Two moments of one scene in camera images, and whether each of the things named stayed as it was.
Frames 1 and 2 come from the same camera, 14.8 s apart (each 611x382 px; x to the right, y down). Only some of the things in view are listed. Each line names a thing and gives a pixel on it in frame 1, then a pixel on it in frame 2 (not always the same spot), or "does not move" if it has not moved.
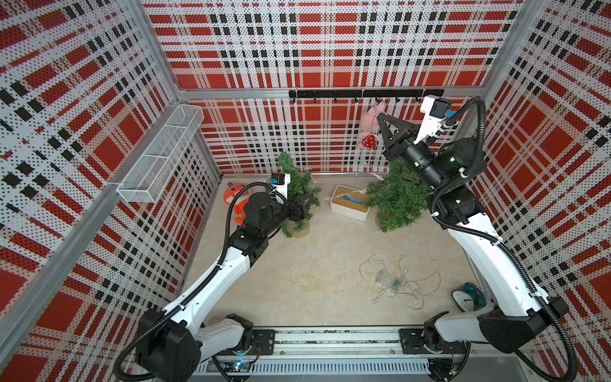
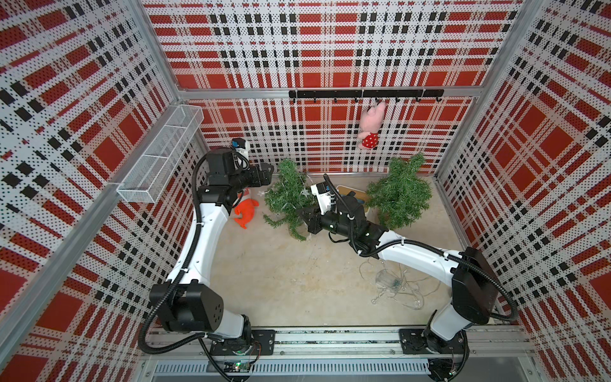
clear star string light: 359,160 to 304,192
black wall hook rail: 365,93 does not move
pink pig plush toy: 367,138 does not move
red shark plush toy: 231,193 does not move
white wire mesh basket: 148,178 does not move
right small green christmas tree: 398,198 does not move
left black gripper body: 296,216 to 254,179
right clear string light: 392,281 does not move
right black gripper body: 422,160 to 329,221
